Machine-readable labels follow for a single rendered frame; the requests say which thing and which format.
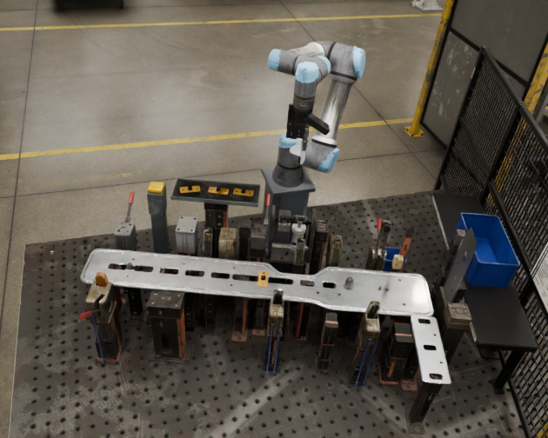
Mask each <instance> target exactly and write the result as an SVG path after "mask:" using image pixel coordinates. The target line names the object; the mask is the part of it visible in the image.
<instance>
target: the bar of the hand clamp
mask: <svg viewBox="0 0 548 438"><path fill-rule="evenodd" d="M390 231H391V221H384V220H382V221H381V225H380V229H379V233H378V240H377V244H376V248H375V251H376V254H375V257H374V258H375V259H376V258H377V254H378V249H382V255H381V259H384V252H385V248H386V243H387V240H388V236H389V232H390Z"/></svg>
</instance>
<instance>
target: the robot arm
mask: <svg viewBox="0 0 548 438"><path fill-rule="evenodd" d="M268 66H269V68H270V69H272V70H275V71H279V72H283V73H286V74H289V75H293V76H296V81H295V89H294V97H293V103H289V111H288V119H287V128H286V129H287V131H286V132H285V133H283V134H282V135H281V136H280V138H279V144H278V154H277V164H276V166H275V168H274V170H273V172H272V180H273V181H274V182H275V183H276V184H278V185H280V186H283V187H286V188H293V187H297V186H299V185H301V184H302V183H303V182H304V169H303V166H305V167H307V168H310V169H315V170H317V171H321V172H324V173H327V172H329V171H331V169H332V168H333V166H334V165H335V163H336V161H337V158H338V154H339V149H337V142H336V136H337V131H338V128H339V125H340V122H341V119H342V116H343V113H344V108H345V105H346V102H347V99H348V95H349V93H350V89H351V86H352V84H354V83H355V82H356V81H357V79H358V78H361V77H362V75H363V73H364V66H365V52H364V50H363V49H360V48H357V47H356V46H350V45H346V44H342V43H336V42H333V41H318V42H312V43H308V44H307V45H306V46H305V47H301V48H297V49H293V50H287V51H284V50H277V49H274V50H272V51H271V53H270V55H269V58H268ZM330 71H331V73H330V76H331V79H332V81H331V86H330V89H329V93H328V96H327V99H326V102H325V106H324V111H323V114H322V117H321V119H319V118H318V117H316V116H314V115H313V114H312V113H311V112H312V111H313V107H314V102H315V95H316V89H317V85H318V84H319V83H320V82H321V81H322V80H323V79H324V78H326V77H327V75H328V73H329V72H330ZM310 126H311V127H313V128H314V129H316V130H317V134H316V135H315V136H313V137H312V139H311V141H310V140H307V137H308V136H309V129H310Z"/></svg>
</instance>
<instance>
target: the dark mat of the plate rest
mask: <svg viewBox="0 0 548 438"><path fill-rule="evenodd" d="M188 186H199V187H200V191H198V192H188V193H181V192H180V187H188ZM210 187H216V188H222V189H228V190H229V192H228V195H222V194H216V193H210V192H208V190H209V188H210ZM259 188H260V186H253V185H243V184H233V183H223V182H204V181H194V180H184V179H177V184H176V187H175V189H174V192H173V196H183V197H193V198H203V199H213V200H223V201H233V202H252V203H258V195H259ZM234 189H247V190H253V191H254V192H253V196H241V195H235V194H233V191H234Z"/></svg>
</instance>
